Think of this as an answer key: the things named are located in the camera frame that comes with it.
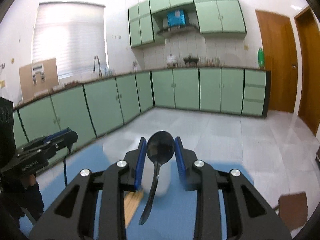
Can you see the wooden door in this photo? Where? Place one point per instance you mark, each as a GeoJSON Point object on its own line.
{"type": "Point", "coordinates": [280, 59]}
{"type": "Point", "coordinates": [308, 32]}

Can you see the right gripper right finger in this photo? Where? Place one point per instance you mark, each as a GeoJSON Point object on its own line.
{"type": "Point", "coordinates": [226, 198]}

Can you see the left wooden door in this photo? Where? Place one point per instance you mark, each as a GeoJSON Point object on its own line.
{"type": "Point", "coordinates": [280, 59]}

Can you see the window blind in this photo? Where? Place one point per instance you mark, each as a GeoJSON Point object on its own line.
{"type": "Point", "coordinates": [71, 32]}

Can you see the brown wooden chair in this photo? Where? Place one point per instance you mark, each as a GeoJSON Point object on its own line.
{"type": "Point", "coordinates": [293, 210]}

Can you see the white double utensil holder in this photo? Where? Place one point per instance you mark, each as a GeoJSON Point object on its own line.
{"type": "Point", "coordinates": [115, 149]}

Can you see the green kitchen cabinets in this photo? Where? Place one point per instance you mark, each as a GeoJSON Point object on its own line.
{"type": "Point", "coordinates": [98, 107]}
{"type": "Point", "coordinates": [148, 22]}

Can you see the right wooden door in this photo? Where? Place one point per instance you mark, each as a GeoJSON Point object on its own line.
{"type": "Point", "coordinates": [308, 32]}

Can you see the cardboard box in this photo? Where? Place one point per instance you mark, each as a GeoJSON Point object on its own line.
{"type": "Point", "coordinates": [37, 78]}

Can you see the blue range hood box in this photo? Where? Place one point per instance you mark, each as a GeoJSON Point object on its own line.
{"type": "Point", "coordinates": [176, 17]}

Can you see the black pan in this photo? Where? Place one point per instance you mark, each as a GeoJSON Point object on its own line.
{"type": "Point", "coordinates": [191, 61]}

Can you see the green lower kitchen cabinets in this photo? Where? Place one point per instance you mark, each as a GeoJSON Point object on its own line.
{"type": "Point", "coordinates": [98, 107]}

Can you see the blue table mat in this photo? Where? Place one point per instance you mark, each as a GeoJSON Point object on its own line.
{"type": "Point", "coordinates": [172, 215]}

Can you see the chrome sink faucet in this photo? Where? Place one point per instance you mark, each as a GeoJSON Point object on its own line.
{"type": "Point", "coordinates": [97, 66]}

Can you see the black plastic spoon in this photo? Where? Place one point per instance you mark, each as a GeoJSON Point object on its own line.
{"type": "Point", "coordinates": [160, 149]}

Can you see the green bottle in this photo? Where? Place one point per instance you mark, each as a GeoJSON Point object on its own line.
{"type": "Point", "coordinates": [261, 58]}

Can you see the green upper kitchen cabinets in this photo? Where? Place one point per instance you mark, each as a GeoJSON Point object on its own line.
{"type": "Point", "coordinates": [148, 22]}

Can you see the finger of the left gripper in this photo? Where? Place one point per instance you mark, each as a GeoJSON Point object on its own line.
{"type": "Point", "coordinates": [49, 149]}
{"type": "Point", "coordinates": [46, 139]}

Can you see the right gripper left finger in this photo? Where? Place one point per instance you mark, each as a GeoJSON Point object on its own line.
{"type": "Point", "coordinates": [72, 214]}

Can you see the white pot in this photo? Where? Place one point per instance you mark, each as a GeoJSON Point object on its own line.
{"type": "Point", "coordinates": [172, 61]}

